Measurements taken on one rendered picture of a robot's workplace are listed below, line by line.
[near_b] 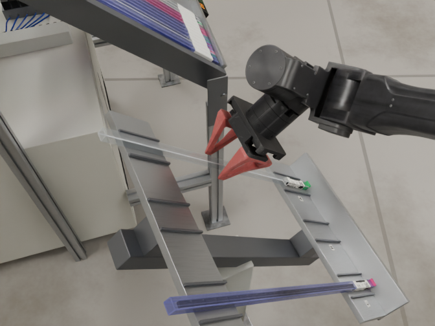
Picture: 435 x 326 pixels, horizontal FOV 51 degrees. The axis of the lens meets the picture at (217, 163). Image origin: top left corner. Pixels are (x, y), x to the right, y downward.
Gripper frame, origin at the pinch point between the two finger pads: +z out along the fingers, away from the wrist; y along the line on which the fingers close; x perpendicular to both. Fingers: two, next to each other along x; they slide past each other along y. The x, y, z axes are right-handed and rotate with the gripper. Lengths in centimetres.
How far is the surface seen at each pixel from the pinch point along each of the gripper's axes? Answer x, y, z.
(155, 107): 79, -91, 57
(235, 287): 10.4, 14.5, 13.6
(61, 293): 38, -27, 97
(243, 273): 7.2, 14.3, 8.9
